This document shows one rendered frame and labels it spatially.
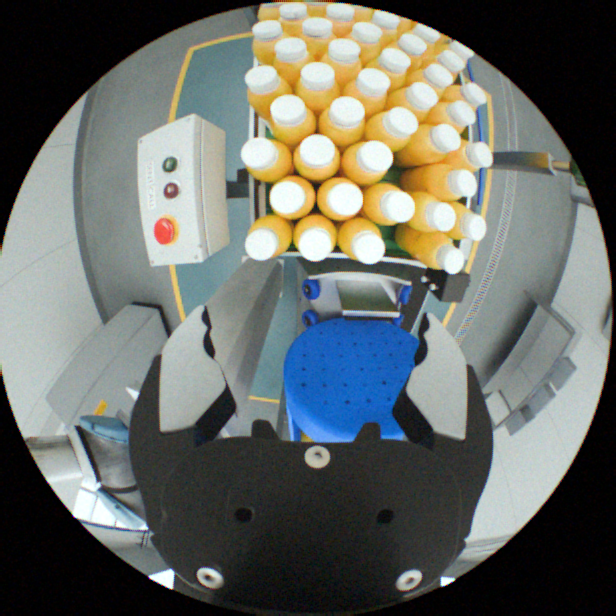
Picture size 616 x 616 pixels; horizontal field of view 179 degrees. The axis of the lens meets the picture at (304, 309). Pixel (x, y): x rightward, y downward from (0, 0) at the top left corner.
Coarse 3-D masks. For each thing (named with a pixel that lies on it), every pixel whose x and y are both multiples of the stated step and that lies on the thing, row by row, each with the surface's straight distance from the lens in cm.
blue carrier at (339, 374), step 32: (288, 352) 35; (320, 352) 34; (352, 352) 35; (384, 352) 37; (288, 384) 30; (320, 384) 30; (352, 384) 31; (384, 384) 33; (288, 416) 42; (320, 416) 27; (352, 416) 28; (384, 416) 29
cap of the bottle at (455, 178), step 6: (456, 174) 31; (462, 174) 31; (468, 174) 32; (456, 180) 31; (462, 180) 31; (468, 180) 32; (474, 180) 33; (456, 186) 31; (462, 186) 31; (468, 186) 32; (474, 186) 33; (456, 192) 32; (462, 192) 31; (468, 192) 32; (474, 192) 33
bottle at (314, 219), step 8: (304, 216) 33; (312, 216) 29; (320, 216) 29; (296, 224) 30; (304, 224) 27; (312, 224) 27; (320, 224) 27; (328, 224) 28; (296, 232) 28; (304, 232) 26; (328, 232) 27; (336, 232) 30; (296, 240) 28; (336, 240) 29; (296, 248) 29
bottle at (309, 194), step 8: (288, 176) 29; (296, 176) 29; (304, 184) 27; (304, 192) 26; (312, 192) 28; (304, 200) 26; (312, 200) 28; (272, 208) 28; (304, 208) 27; (280, 216) 29; (288, 216) 27; (296, 216) 28
